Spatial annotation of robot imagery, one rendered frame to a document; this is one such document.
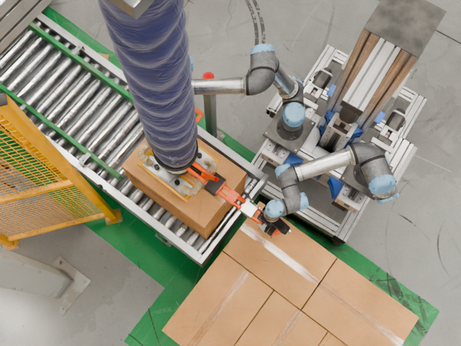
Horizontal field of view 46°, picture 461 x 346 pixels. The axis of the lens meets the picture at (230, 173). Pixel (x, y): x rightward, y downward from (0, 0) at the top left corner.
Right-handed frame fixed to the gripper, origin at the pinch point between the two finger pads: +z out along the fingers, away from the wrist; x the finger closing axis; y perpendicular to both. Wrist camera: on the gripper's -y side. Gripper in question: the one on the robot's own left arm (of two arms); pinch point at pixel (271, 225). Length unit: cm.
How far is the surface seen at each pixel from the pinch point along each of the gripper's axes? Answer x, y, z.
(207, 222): 14.4, 30.2, 29.4
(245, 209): 2.1, 15.0, -1.3
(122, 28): 11, 58, -137
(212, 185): 2.7, 35.7, -1.3
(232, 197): 1.1, 24.1, -1.1
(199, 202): 8, 41, 29
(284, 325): 29, -40, 70
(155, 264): 48, 53, 124
